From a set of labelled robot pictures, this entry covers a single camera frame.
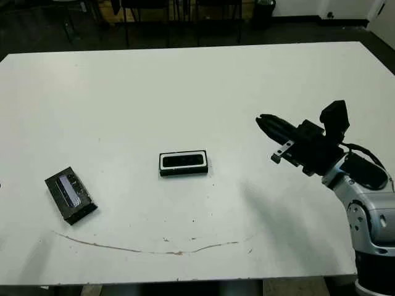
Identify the grey robot lower body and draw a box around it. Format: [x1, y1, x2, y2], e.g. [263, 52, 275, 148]
[81, 279, 263, 296]

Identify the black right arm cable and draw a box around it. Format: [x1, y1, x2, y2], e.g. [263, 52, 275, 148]
[339, 142, 386, 170]

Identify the black box lid with window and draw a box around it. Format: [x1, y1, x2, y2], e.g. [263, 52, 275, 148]
[44, 166, 99, 228]

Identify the wooden shipping crate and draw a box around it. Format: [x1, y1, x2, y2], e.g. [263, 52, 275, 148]
[101, 0, 169, 24]

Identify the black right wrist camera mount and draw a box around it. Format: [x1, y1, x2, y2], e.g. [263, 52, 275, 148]
[319, 100, 351, 145]

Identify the black waste bin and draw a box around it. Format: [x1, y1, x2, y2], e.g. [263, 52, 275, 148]
[252, 0, 277, 30]

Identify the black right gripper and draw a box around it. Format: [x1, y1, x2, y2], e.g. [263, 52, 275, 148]
[256, 114, 345, 177]

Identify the black box with white insert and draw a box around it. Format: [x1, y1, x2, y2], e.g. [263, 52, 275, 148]
[159, 149, 210, 178]

